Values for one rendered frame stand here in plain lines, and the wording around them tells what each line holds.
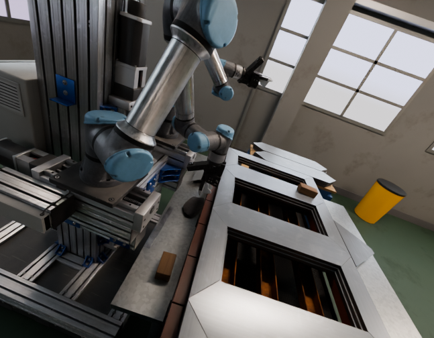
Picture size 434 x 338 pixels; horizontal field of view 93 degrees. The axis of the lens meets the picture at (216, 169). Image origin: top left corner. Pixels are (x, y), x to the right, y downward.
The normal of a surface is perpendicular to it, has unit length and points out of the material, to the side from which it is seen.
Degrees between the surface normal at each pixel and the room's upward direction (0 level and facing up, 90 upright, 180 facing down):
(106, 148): 66
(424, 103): 90
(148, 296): 0
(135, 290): 0
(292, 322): 0
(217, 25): 83
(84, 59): 90
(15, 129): 90
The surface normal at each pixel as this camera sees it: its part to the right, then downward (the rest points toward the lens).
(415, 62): -0.22, 0.45
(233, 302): 0.30, -0.81
